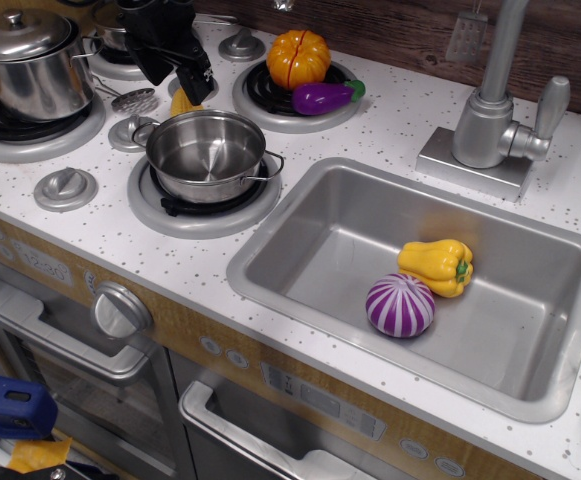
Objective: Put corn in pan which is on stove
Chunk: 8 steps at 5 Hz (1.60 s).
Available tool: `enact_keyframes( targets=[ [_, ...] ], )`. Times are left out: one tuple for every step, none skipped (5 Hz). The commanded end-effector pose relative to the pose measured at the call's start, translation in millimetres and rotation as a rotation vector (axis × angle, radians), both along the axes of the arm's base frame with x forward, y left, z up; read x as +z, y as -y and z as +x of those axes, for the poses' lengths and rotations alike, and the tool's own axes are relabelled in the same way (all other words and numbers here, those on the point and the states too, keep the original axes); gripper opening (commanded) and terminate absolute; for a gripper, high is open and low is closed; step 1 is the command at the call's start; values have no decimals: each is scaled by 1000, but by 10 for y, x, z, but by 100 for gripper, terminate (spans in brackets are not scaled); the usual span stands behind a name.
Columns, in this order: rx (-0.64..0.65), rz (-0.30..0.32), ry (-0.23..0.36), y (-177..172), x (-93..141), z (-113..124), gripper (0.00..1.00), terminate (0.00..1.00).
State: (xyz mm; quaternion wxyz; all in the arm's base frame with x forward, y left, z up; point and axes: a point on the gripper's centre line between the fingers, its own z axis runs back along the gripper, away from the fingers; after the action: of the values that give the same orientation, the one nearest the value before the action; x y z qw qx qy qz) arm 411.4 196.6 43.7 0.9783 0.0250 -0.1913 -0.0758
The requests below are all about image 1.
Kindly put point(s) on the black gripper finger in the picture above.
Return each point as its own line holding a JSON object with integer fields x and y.
{"x": 195, "y": 83}

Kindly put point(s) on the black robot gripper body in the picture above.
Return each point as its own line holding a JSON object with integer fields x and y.
{"x": 159, "y": 37}

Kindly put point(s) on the yellow toy corn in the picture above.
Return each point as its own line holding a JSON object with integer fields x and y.
{"x": 181, "y": 104}

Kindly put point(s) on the centre grey stove knob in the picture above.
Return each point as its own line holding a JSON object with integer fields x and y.
{"x": 173, "y": 86}

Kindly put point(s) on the grey stove knob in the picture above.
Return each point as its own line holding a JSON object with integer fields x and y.
{"x": 243, "y": 46}
{"x": 173, "y": 86}
{"x": 65, "y": 190}
{"x": 129, "y": 132}

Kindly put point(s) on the back left stove burner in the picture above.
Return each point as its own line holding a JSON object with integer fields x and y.
{"x": 109, "y": 62}

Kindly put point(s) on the stove burner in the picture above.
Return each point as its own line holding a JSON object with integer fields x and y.
{"x": 27, "y": 141}
{"x": 109, "y": 62}
{"x": 258, "y": 98}
{"x": 167, "y": 215}

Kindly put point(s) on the back grey stove knob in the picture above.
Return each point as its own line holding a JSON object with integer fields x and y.
{"x": 243, "y": 46}

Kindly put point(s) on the back right stove burner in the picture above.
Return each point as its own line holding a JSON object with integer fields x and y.
{"x": 258, "y": 98}

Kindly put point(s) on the middle grey stove knob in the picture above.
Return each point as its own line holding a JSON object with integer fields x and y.
{"x": 129, "y": 132}

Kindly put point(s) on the front right stove burner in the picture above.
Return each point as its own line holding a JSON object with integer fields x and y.
{"x": 167, "y": 215}

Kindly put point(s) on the front grey stove knob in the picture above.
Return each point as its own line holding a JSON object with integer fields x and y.
{"x": 65, "y": 190}

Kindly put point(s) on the front left stove burner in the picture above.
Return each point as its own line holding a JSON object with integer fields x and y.
{"x": 27, "y": 141}

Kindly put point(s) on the small steel pot at back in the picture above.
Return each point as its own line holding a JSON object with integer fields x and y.
{"x": 105, "y": 16}

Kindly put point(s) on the metal slotted skimmer spoon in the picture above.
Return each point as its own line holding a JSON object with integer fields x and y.
{"x": 137, "y": 101}

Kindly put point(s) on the orange toy pumpkin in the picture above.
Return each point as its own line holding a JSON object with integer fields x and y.
{"x": 298, "y": 57}

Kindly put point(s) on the purple toy eggplant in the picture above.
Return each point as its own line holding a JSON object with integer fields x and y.
{"x": 320, "y": 98}

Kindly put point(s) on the large lidded steel pot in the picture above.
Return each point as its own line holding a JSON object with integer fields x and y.
{"x": 44, "y": 72}

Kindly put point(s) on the round silver oven dial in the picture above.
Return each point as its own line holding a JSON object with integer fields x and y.
{"x": 117, "y": 312}

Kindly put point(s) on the silver toy faucet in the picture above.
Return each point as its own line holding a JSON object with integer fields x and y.
{"x": 489, "y": 151}

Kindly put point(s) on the purple striped toy onion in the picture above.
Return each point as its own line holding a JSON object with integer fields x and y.
{"x": 400, "y": 306}

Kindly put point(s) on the yellow toy bell pepper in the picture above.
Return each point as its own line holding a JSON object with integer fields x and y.
{"x": 444, "y": 266}

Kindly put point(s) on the blue clamp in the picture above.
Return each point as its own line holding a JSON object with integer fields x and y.
{"x": 27, "y": 410}

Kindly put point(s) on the yellow cloth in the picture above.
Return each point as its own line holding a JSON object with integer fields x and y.
{"x": 33, "y": 455}

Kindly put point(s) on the silver sink basin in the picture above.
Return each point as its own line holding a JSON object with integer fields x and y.
{"x": 327, "y": 256}

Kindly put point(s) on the steel pan with handles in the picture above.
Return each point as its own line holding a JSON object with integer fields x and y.
{"x": 206, "y": 156}

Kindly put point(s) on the metal spatula on wall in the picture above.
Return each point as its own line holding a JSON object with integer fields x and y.
{"x": 467, "y": 37}

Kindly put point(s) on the silver oven door handle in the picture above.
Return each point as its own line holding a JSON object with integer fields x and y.
{"x": 20, "y": 315}

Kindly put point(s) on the silver dishwasher door handle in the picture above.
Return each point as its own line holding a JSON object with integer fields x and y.
{"x": 234, "y": 434}

